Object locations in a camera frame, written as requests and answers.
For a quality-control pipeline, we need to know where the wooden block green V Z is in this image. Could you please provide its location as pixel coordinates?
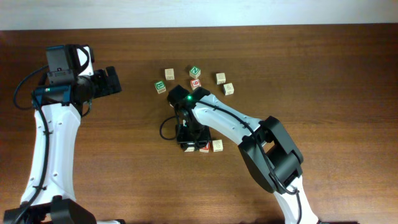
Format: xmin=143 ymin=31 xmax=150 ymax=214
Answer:
xmin=184 ymin=147 xmax=195 ymax=152

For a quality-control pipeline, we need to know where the wooden block red U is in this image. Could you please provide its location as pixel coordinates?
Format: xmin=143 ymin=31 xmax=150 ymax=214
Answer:
xmin=199 ymin=142 xmax=210 ymax=153

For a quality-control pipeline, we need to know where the wooden block blue L 2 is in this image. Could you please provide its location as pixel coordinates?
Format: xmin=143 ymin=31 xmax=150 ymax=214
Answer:
xmin=212 ymin=139 xmax=223 ymax=152

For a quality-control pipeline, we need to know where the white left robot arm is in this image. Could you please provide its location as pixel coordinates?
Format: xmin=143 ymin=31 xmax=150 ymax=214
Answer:
xmin=3 ymin=44 xmax=121 ymax=223

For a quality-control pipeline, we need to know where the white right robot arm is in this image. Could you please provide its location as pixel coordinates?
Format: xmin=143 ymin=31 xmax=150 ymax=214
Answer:
xmin=167 ymin=85 xmax=320 ymax=223

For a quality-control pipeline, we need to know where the wooden block red 9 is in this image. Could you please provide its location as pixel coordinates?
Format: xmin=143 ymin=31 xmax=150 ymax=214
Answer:
xmin=190 ymin=79 xmax=201 ymax=90

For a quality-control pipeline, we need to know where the wooden block green B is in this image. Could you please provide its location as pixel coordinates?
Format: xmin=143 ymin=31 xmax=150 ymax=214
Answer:
xmin=154 ymin=80 xmax=167 ymax=94

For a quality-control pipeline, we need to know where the wooden block number 4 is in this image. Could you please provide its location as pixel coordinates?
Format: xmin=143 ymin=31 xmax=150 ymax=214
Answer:
xmin=223 ymin=83 xmax=234 ymax=96

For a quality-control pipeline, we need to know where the wooden block green N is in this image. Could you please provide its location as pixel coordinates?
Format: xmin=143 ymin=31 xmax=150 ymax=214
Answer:
xmin=189 ymin=66 xmax=201 ymax=79

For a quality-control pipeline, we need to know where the wooden block red E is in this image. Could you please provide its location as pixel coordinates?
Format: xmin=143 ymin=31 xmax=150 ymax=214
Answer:
xmin=165 ymin=68 xmax=175 ymax=80

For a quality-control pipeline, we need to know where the plain wooden picture block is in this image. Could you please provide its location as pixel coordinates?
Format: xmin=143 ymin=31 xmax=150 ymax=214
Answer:
xmin=216 ymin=73 xmax=226 ymax=85

